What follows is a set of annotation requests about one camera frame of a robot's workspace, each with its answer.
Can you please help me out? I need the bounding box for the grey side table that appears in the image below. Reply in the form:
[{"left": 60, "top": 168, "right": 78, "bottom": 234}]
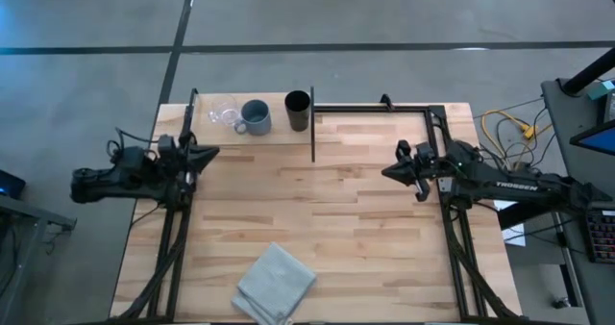
[{"left": 541, "top": 77, "right": 615, "bottom": 325}]

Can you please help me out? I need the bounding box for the blue-grey ceramic mug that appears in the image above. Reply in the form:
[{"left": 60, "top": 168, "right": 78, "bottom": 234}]
[{"left": 234, "top": 98, "right": 273, "bottom": 137}]

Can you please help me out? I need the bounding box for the grey cart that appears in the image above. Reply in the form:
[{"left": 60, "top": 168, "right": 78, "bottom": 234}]
[{"left": 0, "top": 168, "right": 78, "bottom": 316}]

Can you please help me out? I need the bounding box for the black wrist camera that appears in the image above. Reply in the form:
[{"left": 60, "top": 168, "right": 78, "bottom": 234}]
[
  {"left": 415, "top": 141, "right": 436, "bottom": 165},
  {"left": 157, "top": 134, "right": 178, "bottom": 162}
]

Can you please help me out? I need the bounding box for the black cable bundle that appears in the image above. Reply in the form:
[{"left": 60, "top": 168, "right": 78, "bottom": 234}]
[{"left": 473, "top": 104, "right": 558, "bottom": 172}]

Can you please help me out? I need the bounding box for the white paper sheet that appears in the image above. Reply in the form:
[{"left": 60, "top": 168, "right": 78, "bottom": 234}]
[{"left": 493, "top": 198, "right": 528, "bottom": 247}]

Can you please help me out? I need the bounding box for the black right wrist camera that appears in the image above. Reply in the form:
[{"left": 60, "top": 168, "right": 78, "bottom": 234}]
[{"left": 415, "top": 141, "right": 436, "bottom": 165}]

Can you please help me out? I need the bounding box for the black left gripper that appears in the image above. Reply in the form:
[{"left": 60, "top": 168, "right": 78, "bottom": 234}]
[{"left": 170, "top": 132, "right": 221, "bottom": 197}]

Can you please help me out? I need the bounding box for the grey waffle dish cloth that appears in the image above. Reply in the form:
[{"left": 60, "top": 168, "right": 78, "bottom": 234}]
[{"left": 231, "top": 241, "right": 318, "bottom": 325}]

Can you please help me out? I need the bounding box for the tall black cup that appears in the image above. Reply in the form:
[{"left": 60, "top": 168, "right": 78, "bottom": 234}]
[{"left": 283, "top": 89, "right": 312, "bottom": 133}]

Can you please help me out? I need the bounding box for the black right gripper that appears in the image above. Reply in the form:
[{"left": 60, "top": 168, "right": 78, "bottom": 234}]
[{"left": 381, "top": 139, "right": 439, "bottom": 202}]

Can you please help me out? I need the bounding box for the black table frame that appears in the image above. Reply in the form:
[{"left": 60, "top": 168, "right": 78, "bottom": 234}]
[{"left": 112, "top": 93, "right": 519, "bottom": 324}]

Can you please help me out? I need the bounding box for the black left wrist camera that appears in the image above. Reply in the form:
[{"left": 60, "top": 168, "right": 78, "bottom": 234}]
[{"left": 157, "top": 134, "right": 178, "bottom": 162}]

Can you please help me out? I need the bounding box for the colourful keypad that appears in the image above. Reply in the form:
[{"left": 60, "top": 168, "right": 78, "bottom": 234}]
[{"left": 585, "top": 209, "right": 615, "bottom": 264}]

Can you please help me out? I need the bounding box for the yellow cable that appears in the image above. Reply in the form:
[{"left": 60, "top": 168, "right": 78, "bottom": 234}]
[{"left": 481, "top": 109, "right": 540, "bottom": 141}]

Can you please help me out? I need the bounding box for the black pole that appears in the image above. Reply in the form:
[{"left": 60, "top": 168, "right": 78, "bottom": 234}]
[{"left": 561, "top": 48, "right": 615, "bottom": 96}]

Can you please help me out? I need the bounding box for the blue screen laptop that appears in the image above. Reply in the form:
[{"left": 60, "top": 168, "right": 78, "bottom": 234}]
[{"left": 570, "top": 120, "right": 615, "bottom": 157}]

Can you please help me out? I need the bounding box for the clear glass mug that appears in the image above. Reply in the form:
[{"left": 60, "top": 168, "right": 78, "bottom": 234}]
[{"left": 208, "top": 93, "right": 241, "bottom": 127}]

